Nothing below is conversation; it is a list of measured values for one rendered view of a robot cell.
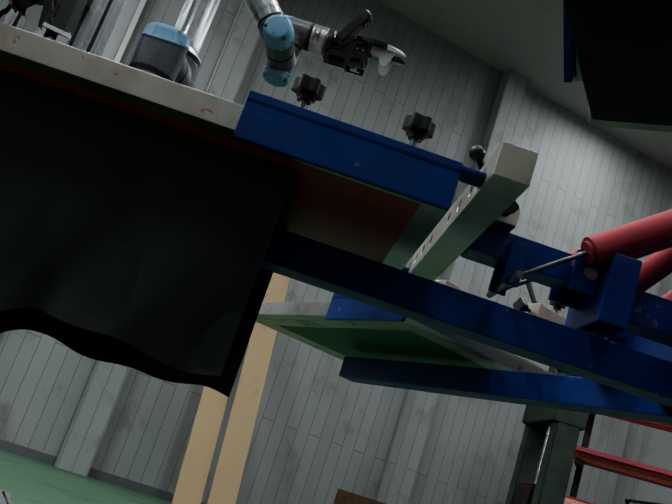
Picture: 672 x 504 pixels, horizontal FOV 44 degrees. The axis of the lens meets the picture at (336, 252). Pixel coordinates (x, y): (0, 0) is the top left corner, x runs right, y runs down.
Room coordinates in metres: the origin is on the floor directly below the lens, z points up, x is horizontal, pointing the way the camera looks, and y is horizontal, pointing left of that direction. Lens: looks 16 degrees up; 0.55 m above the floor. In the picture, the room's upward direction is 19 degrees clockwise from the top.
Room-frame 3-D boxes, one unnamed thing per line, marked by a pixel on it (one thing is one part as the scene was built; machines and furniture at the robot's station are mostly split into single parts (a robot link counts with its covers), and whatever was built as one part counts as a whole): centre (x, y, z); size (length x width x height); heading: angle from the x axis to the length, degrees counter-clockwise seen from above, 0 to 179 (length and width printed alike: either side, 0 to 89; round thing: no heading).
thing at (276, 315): (2.12, -0.32, 1.05); 1.08 x 0.61 x 0.23; 31
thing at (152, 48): (1.91, 0.57, 1.42); 0.13 x 0.12 x 0.14; 176
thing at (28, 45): (1.32, 0.27, 0.97); 0.79 x 0.58 x 0.04; 91
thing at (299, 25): (2.02, 0.30, 1.65); 0.11 x 0.08 x 0.09; 86
